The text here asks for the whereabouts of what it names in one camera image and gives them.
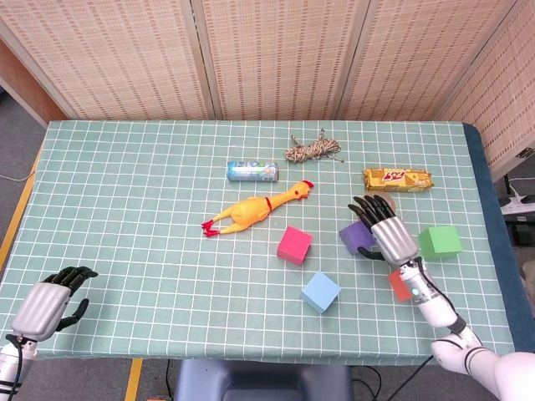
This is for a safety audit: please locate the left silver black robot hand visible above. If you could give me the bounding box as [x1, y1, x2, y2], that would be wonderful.
[11, 264, 99, 343]

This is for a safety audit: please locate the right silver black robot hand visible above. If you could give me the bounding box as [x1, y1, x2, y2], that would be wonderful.
[347, 194, 420, 267]

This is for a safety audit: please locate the purple foam cube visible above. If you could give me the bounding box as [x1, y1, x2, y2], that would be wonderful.
[338, 221, 376, 256]

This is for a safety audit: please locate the green foam cube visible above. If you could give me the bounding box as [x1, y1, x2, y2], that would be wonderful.
[418, 225, 463, 260]

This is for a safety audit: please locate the orange foam cube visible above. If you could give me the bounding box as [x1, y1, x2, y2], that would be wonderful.
[387, 269, 413, 302]

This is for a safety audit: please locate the light blue foam cube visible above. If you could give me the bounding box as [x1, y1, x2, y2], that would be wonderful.
[300, 270, 342, 315]

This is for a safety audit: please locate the pink foam cube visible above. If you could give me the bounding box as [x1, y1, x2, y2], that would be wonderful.
[276, 226, 313, 266]

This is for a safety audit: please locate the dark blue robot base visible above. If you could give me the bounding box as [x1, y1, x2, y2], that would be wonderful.
[173, 359, 354, 401]

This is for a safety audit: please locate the yellow snack package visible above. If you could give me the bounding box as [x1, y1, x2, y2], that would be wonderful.
[361, 167, 435, 194]

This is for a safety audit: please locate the yellow floor tape strip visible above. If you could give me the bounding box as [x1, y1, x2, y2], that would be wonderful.
[0, 148, 43, 271]
[124, 358, 144, 401]

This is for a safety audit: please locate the dark blue table edge padding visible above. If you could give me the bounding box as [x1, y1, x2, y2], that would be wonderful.
[461, 122, 535, 358]

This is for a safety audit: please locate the green checkered tablecloth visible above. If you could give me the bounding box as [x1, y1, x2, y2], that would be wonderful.
[0, 119, 516, 368]

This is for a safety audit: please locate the black box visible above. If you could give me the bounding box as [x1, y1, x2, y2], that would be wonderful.
[505, 216, 532, 247]

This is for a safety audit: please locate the white power strip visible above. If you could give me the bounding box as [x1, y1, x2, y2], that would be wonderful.
[499, 192, 535, 216]

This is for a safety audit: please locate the yellow rubber chicken toy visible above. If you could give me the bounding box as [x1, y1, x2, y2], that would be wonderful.
[201, 180, 316, 239]

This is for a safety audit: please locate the blue drink can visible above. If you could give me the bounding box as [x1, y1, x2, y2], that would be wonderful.
[227, 160, 280, 183]

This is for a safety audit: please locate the woven bamboo screen panel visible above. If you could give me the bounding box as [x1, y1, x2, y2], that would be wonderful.
[338, 0, 523, 122]
[191, 0, 371, 121]
[0, 0, 210, 121]
[436, 0, 535, 180]

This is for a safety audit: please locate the braided rope bundle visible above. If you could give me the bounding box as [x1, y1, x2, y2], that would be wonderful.
[284, 128, 346, 165]

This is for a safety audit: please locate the white floor cable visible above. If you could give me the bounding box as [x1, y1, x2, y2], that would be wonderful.
[0, 165, 38, 183]

